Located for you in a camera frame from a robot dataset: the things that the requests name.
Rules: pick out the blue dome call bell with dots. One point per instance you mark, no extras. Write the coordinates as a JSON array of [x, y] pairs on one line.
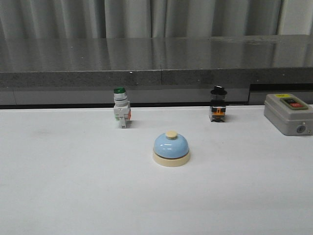
[[171, 149]]

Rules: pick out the grey stone counter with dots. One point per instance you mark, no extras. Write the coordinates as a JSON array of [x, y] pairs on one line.
[[159, 71]]

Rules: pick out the grey curtain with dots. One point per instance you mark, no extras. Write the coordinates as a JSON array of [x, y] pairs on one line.
[[44, 19]]

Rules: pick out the green pushbutton switch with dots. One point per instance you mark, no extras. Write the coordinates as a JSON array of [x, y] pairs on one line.
[[122, 109]]

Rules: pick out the black selector switch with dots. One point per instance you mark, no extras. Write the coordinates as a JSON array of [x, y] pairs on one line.
[[217, 106]]

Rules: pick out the grey on-off switch box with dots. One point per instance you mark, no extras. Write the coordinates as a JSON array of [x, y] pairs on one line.
[[289, 114]]

